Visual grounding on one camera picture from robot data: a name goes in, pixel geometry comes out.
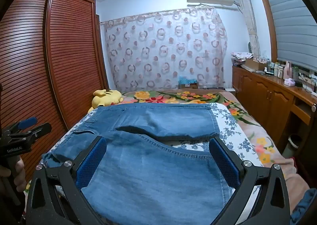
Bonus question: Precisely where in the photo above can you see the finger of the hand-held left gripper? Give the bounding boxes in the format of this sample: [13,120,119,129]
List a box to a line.
[15,123,52,141]
[10,117,38,133]

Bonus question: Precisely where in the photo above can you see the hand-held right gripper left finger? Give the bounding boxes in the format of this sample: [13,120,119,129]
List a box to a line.
[25,136,107,225]

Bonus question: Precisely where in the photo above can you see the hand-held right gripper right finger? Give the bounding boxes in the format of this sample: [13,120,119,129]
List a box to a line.
[209,137,291,225]

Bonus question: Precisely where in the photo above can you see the blue denim pants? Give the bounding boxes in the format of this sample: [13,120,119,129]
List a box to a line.
[42,103,236,225]

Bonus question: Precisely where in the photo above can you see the person's left hand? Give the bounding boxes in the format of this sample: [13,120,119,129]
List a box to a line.
[0,158,27,194]

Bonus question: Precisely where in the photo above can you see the blue floral white bedsheet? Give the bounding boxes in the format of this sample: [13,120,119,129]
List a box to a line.
[23,103,264,225]

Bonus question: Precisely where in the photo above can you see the yellow plush toy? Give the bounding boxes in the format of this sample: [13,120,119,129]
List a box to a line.
[87,89,124,114]

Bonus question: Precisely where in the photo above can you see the dark trash bin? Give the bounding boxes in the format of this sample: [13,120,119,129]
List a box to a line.
[282,134,303,157]

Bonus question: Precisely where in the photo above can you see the wooden cabinet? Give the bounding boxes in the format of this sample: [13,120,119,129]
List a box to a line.
[231,65,317,159]

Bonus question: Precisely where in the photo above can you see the colourful floral blanket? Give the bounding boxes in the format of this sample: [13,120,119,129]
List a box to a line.
[121,90,298,173]

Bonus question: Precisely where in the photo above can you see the wooden slatted wardrobe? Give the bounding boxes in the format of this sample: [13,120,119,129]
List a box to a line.
[0,0,109,183]

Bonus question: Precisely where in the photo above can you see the dark blue cloth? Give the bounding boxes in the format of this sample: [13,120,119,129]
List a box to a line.
[290,188,317,225]

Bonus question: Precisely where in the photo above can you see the cardboard box with blue contents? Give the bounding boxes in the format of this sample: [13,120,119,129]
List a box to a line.
[178,76,199,89]

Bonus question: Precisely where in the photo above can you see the open cardboard box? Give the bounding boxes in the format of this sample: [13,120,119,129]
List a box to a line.
[244,58,268,71]

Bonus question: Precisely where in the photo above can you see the row of toiletry bottles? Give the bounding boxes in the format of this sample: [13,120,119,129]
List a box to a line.
[264,60,300,79]

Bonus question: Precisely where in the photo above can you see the folded patterned cloth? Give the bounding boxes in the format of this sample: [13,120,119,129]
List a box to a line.
[230,52,254,59]

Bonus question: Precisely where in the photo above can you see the pink bottle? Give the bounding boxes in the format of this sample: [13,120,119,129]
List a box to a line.
[284,61,293,79]

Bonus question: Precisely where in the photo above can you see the circle patterned sheer curtain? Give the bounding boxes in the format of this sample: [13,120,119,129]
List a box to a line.
[100,7,228,92]

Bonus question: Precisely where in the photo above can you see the beige side curtain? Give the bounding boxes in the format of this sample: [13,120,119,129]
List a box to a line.
[233,0,260,57]

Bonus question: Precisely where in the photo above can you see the grey window blind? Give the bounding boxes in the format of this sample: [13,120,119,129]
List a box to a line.
[258,0,317,74]

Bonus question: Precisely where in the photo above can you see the wooden window frame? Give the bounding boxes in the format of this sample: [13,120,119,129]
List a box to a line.
[254,0,279,63]

